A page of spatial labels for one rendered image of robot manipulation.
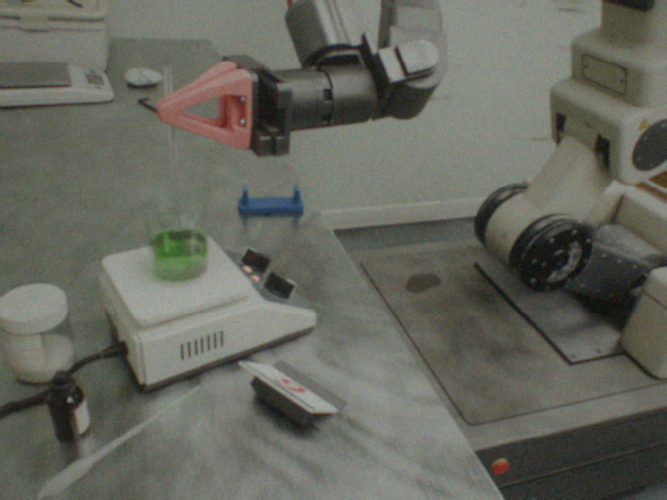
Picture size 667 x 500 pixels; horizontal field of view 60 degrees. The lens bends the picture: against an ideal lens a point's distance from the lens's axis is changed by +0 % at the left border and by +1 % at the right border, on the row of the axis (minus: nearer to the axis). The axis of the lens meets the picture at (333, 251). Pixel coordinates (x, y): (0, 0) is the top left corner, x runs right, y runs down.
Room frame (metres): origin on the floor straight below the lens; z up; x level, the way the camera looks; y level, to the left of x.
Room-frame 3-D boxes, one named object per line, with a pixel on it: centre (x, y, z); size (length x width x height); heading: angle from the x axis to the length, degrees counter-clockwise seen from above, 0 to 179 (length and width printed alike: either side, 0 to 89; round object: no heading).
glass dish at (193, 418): (0.36, 0.12, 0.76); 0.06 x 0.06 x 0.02
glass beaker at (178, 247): (0.48, 0.15, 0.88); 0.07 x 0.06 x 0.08; 42
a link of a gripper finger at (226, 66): (0.48, 0.11, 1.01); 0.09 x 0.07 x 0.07; 123
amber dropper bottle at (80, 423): (0.34, 0.22, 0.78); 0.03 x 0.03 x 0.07
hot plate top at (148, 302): (0.48, 0.16, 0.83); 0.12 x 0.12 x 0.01; 37
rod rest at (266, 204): (0.80, 0.10, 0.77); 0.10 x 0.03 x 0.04; 106
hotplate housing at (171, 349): (0.49, 0.14, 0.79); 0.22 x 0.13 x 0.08; 127
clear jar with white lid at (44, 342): (0.42, 0.28, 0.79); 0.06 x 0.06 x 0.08
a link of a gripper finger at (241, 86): (0.50, 0.12, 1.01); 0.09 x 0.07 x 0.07; 123
